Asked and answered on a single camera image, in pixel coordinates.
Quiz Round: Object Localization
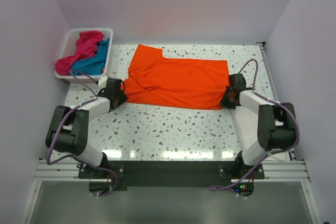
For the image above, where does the aluminium frame rail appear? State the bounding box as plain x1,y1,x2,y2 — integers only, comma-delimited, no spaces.
19,158,82,224

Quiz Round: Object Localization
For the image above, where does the white plastic laundry basket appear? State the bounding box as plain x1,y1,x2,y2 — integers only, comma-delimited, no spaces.
58,28,113,83

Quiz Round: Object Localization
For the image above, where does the pink t shirt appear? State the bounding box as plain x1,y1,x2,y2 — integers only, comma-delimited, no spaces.
55,30,104,76

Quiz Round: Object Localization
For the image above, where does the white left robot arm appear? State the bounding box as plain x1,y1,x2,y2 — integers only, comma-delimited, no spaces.
46,77,128,178

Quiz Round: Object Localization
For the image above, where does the orange t shirt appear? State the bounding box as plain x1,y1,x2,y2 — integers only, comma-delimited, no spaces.
124,45,229,110

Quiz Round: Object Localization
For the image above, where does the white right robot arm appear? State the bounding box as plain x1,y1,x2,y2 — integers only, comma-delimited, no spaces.
220,73,300,178

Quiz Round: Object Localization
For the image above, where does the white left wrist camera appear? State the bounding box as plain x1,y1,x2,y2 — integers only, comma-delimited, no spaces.
98,75,108,88

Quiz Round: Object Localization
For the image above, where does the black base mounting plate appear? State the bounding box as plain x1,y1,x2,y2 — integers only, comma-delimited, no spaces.
77,161,265,194

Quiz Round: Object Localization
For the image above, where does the blue t shirt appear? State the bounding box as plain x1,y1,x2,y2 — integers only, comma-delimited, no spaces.
71,39,110,76

